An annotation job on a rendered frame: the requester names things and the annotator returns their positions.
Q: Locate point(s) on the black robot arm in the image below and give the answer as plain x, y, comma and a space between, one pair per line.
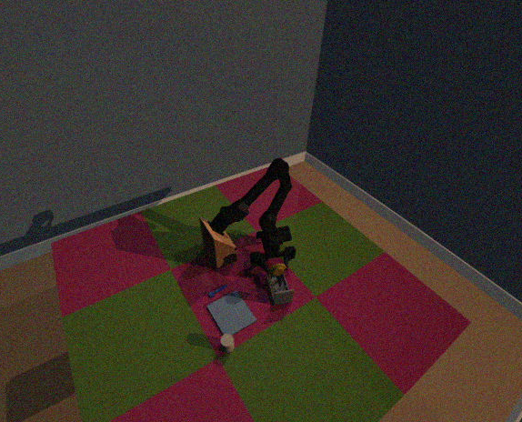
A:
273, 235

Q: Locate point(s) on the tan dish rack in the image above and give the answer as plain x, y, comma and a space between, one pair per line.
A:
279, 289

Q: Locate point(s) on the tan cylinder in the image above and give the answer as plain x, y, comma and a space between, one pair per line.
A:
227, 343

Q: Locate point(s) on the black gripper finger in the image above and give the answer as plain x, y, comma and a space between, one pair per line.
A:
287, 257
260, 261

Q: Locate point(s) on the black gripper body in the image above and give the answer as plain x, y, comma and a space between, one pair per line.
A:
271, 253

